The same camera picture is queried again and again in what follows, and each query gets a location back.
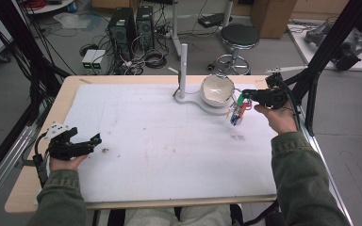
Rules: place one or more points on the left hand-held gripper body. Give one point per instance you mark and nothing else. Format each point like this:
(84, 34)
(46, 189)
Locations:
(61, 146)

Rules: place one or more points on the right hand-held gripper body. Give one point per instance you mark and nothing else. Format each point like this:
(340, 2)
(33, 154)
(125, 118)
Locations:
(271, 97)

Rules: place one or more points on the white stand with post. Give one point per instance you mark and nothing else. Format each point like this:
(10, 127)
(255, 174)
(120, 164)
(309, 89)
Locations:
(184, 62)

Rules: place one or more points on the person's left hand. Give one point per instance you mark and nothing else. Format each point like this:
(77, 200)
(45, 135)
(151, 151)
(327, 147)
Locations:
(66, 163)

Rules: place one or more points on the person's right hand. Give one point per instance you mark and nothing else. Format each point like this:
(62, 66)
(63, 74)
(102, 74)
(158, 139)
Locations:
(278, 121)

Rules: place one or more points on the white bowl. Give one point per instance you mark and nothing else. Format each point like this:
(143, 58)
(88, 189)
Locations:
(217, 89)

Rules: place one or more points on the black round stool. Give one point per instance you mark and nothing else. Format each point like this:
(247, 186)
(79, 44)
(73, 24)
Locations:
(239, 36)

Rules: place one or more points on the white floor platform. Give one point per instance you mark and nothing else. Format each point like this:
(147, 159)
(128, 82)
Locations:
(311, 53)

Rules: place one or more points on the wooden table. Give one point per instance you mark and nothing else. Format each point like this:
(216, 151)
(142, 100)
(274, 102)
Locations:
(22, 194)

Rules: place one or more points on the white table mat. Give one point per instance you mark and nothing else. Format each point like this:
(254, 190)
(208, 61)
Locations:
(169, 150)

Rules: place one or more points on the white power supply box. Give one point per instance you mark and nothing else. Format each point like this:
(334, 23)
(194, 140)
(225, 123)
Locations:
(88, 59)
(100, 60)

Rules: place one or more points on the brown wooden cabinet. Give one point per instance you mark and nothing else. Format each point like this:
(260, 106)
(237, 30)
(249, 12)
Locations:
(271, 15)

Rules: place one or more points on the flat black device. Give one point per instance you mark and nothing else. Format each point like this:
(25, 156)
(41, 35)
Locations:
(213, 20)

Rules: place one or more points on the white desk leg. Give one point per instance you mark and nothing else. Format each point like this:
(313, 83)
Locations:
(227, 12)
(174, 28)

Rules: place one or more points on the grey machine on platform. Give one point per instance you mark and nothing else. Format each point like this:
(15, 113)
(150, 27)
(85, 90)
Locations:
(352, 44)

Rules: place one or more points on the person's legs grey trousers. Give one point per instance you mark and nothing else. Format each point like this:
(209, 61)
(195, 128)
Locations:
(176, 216)

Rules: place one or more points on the large black computer tower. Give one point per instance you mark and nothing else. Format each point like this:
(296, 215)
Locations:
(121, 29)

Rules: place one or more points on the clear plastic sheet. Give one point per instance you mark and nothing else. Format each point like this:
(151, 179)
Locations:
(72, 20)

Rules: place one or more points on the small black computer tower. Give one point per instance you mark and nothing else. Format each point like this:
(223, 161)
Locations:
(145, 25)

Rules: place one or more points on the round white table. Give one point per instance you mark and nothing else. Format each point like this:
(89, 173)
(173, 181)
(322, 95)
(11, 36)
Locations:
(48, 7)

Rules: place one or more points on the black metal frame strut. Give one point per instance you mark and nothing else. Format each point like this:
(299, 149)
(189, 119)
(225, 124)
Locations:
(326, 47)

